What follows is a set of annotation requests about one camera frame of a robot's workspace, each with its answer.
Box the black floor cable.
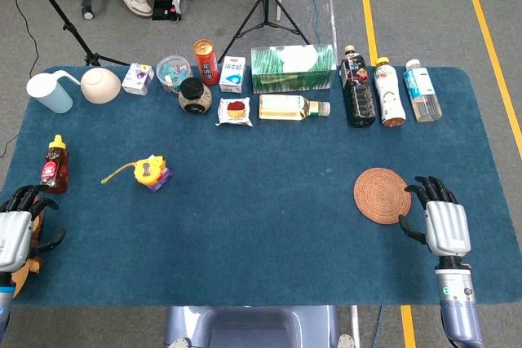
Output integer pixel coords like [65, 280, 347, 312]
[0, 0, 41, 158]

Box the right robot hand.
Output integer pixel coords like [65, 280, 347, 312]
[398, 175, 472, 259]

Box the white table leg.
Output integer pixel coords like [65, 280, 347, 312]
[349, 305, 362, 348]

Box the clear tub of clips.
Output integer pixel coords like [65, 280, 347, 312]
[156, 55, 193, 95]

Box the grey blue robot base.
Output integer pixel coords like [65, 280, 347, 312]
[163, 305, 339, 348]

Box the small purple box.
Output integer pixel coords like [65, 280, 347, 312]
[146, 167, 173, 193]

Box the yellow liquid plastic bottle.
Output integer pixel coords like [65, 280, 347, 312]
[258, 94, 331, 121]

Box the orange plush toy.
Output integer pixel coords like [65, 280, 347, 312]
[11, 196, 45, 298]

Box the green tissue box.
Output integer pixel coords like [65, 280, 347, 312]
[250, 43, 338, 95]

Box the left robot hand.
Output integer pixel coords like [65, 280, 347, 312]
[0, 184, 66, 274]

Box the beige bowl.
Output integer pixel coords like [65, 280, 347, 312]
[80, 68, 122, 104]

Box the round woven coaster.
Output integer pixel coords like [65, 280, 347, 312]
[353, 167, 412, 226]

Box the yellow tape measure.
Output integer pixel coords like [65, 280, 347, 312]
[100, 155, 167, 186]

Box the white bottle yellow cap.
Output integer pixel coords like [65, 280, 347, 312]
[374, 56, 407, 128]

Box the white snack cake packet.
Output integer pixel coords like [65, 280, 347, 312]
[215, 97, 253, 127]

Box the blue table mat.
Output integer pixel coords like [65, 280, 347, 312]
[0, 64, 522, 307]

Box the clear bottle blue label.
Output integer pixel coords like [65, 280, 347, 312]
[403, 59, 443, 123]

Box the glass jar black lid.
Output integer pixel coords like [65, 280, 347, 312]
[178, 77, 213, 115]

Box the dark tea bottle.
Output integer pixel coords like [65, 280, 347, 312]
[340, 45, 377, 128]

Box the white blue milk carton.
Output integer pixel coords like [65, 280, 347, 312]
[219, 55, 247, 94]

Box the orange red drink can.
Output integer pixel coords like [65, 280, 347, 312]
[192, 39, 220, 86]

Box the white purple carton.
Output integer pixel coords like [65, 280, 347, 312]
[122, 63, 155, 96]

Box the honey bear bottle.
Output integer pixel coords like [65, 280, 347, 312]
[39, 134, 69, 194]

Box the pale blue plastic jug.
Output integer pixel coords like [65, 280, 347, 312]
[26, 69, 82, 114]

